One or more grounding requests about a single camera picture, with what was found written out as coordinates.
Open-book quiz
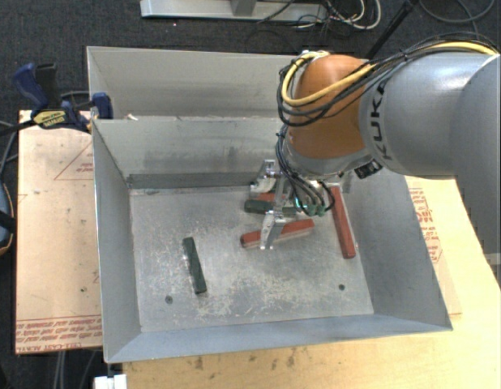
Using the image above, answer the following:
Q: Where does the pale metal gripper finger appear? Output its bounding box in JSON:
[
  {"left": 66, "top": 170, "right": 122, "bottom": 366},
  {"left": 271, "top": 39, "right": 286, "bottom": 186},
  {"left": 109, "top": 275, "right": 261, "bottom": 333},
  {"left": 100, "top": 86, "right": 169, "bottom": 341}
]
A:
[
  {"left": 259, "top": 212, "right": 277, "bottom": 251},
  {"left": 272, "top": 220, "right": 286, "bottom": 248}
]

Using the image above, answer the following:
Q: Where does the grey metal bin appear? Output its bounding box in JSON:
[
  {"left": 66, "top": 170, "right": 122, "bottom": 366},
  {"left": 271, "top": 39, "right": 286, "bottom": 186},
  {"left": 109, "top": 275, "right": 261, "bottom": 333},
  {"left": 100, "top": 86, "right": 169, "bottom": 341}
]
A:
[{"left": 87, "top": 45, "right": 453, "bottom": 364}]

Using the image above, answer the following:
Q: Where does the dark green flat block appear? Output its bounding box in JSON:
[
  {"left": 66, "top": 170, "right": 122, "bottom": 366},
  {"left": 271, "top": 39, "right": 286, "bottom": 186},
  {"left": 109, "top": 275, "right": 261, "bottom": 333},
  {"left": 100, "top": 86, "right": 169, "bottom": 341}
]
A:
[
  {"left": 243, "top": 199, "right": 276, "bottom": 216},
  {"left": 182, "top": 236, "right": 208, "bottom": 296}
]

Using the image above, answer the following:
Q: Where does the brown cardboard board red print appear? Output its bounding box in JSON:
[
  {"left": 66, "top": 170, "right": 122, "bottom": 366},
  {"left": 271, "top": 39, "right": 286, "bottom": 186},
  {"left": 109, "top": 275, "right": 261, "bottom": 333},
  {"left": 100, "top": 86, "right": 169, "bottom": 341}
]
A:
[{"left": 15, "top": 109, "right": 465, "bottom": 356}]

